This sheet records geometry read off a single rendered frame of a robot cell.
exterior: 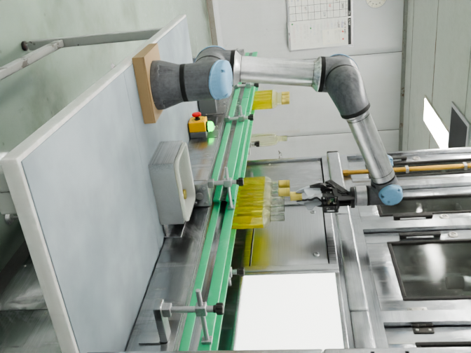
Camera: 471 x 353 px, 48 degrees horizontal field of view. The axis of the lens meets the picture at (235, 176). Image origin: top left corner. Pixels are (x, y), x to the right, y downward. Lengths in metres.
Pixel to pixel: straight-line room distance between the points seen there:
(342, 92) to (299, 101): 6.44
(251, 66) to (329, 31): 6.08
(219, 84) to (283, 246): 0.69
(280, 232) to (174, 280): 0.60
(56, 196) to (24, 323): 0.95
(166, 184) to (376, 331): 0.77
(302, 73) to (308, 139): 6.60
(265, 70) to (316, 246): 0.67
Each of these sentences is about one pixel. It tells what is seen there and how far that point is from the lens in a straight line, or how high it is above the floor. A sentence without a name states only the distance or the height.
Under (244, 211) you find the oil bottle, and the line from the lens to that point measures 1.90.
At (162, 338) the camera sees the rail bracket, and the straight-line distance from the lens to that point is 1.39.
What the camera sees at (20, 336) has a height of 0.28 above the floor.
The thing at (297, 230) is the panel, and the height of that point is 1.18.
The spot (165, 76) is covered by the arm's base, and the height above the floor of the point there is 0.83.
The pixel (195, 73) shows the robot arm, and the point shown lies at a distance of 1.59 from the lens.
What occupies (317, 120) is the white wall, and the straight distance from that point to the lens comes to 8.20.
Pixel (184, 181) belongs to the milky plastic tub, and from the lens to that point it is 1.82.
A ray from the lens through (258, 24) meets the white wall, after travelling 7.76.
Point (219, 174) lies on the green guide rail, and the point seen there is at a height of 0.91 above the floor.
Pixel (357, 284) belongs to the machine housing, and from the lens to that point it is 1.79.
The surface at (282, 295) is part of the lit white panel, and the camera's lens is 1.75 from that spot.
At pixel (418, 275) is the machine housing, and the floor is 1.59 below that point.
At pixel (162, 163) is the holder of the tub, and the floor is 0.80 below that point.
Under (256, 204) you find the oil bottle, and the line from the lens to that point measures 1.93.
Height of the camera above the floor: 1.22
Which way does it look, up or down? 8 degrees down
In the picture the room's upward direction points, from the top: 87 degrees clockwise
